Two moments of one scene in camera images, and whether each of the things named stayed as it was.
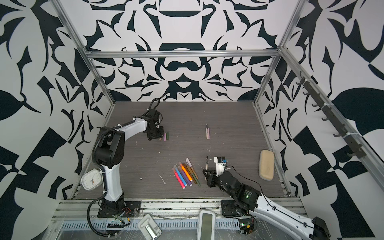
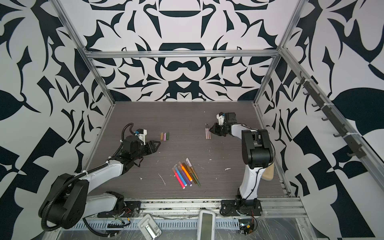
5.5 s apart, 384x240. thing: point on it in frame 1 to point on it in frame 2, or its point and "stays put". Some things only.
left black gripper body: (157, 133) to (142, 150)
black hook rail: (356, 151) stays put
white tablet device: (206, 226) stays put
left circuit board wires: (119, 225) stays put
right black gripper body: (215, 182) to (221, 130)
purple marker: (184, 175) stays put
